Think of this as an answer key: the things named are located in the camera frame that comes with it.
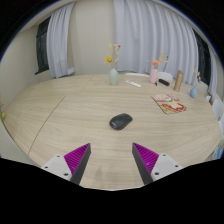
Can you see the white chair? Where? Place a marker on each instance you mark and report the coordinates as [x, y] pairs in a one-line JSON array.
[[221, 125], [217, 108], [136, 74], [166, 76]]

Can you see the blue vase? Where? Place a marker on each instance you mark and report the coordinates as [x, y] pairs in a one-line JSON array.
[[193, 92]]

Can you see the yellow dried flower bunch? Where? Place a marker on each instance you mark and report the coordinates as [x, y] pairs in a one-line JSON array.
[[114, 55]]

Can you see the copper insulated bottle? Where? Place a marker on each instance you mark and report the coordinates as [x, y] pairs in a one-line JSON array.
[[178, 81]]

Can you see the wide white curtain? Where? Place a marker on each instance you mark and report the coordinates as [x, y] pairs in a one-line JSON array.
[[153, 36]]

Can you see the tan dried grass bunch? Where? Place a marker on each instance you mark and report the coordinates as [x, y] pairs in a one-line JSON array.
[[196, 74]]

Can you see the black computer mouse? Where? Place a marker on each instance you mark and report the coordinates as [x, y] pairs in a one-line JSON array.
[[120, 121]]

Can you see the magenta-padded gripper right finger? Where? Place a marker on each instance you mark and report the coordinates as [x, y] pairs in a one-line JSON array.
[[146, 159]]

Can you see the pink vase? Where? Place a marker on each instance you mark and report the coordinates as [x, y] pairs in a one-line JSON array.
[[153, 76]]

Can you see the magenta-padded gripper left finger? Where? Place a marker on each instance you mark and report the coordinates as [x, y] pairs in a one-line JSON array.
[[76, 159]]

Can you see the narrow white curtain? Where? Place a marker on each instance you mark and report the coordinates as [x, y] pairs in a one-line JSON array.
[[59, 43], [213, 73]]

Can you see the dark window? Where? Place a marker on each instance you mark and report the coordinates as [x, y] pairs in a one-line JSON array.
[[42, 46], [202, 58]]

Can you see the pale green vase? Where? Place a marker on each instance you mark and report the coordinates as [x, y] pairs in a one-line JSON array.
[[113, 77]]

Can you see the white remote control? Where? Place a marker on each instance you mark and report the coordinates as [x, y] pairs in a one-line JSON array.
[[133, 83]]

